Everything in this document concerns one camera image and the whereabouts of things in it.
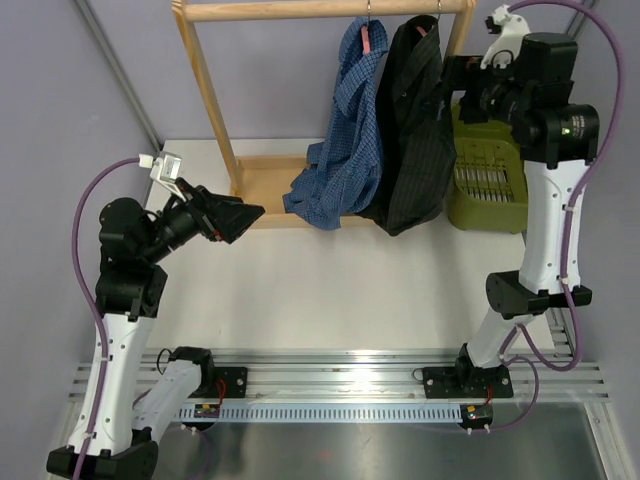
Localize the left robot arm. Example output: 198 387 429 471
46 178 265 479

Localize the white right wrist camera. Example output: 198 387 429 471
480 5 530 70

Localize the pink hanger of blue shirt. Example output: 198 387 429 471
360 0 371 55

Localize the green plastic basket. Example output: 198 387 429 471
446 103 528 234

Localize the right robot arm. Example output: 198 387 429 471
422 33 600 399

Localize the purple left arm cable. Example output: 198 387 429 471
72 156 154 480

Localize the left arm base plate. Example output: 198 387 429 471
191 366 249 399

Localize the slotted grey cable duct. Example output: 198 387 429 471
176 403 462 423

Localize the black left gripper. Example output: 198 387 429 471
142 177 264 264

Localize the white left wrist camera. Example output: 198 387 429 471
138 152 185 200

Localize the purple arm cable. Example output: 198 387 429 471
492 0 627 372
72 156 154 480

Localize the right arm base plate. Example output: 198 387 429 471
421 366 514 399

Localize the black pinstriped shirt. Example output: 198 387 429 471
359 15 457 236

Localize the aluminium mounting rail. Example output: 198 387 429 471
66 348 610 403

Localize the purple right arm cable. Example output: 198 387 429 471
492 0 627 372

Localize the blue checkered shirt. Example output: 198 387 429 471
283 17 388 231

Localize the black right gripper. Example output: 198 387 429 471
421 55 533 127

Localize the wooden clothes rack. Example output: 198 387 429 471
172 0 477 229

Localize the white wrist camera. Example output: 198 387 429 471
480 5 530 70
138 152 185 200

